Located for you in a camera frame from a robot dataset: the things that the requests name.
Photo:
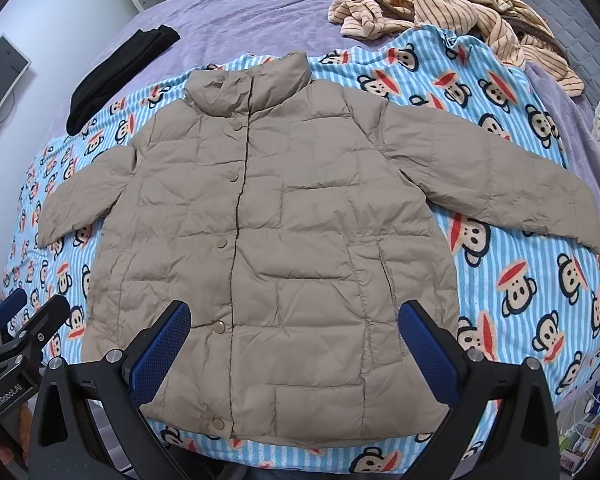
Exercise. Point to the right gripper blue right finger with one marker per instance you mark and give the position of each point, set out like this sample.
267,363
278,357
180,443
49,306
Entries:
436,353

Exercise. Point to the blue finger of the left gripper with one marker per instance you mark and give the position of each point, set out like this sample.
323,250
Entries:
41,329
11,305

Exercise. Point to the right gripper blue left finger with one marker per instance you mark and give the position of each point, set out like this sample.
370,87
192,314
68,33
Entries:
150,355

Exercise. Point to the khaki puffer jacket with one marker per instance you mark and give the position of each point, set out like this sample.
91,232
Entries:
294,217

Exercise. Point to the black folded garment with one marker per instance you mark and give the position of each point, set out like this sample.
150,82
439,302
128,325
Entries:
114,72

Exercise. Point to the purple bed cover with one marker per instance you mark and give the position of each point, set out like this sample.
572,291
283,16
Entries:
216,31

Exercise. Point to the beige striped fleece garment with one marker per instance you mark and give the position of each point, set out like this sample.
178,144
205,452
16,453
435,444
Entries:
512,29

